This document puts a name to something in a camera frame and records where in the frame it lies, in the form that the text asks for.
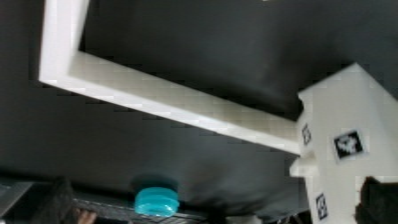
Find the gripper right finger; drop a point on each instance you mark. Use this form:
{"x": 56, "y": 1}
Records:
{"x": 376, "y": 208}

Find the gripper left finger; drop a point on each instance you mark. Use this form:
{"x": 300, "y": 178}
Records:
{"x": 37, "y": 203}

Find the white cabinet body box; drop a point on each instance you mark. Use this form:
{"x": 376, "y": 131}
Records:
{"x": 346, "y": 130}

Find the dark equipment at table edge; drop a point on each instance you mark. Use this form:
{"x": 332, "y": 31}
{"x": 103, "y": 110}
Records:
{"x": 119, "y": 214}

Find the cyan cylindrical object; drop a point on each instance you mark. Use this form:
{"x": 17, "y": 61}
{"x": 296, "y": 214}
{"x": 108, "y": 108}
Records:
{"x": 156, "y": 202}

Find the white front fence bar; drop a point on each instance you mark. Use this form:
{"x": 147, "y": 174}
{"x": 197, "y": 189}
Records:
{"x": 99, "y": 79}

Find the white fence bar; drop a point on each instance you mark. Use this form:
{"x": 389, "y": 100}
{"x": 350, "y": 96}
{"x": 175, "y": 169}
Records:
{"x": 62, "y": 26}
{"x": 99, "y": 79}

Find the white left fence bar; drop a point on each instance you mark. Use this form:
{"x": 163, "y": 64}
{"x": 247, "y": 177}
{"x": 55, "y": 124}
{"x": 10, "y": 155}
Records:
{"x": 62, "y": 26}

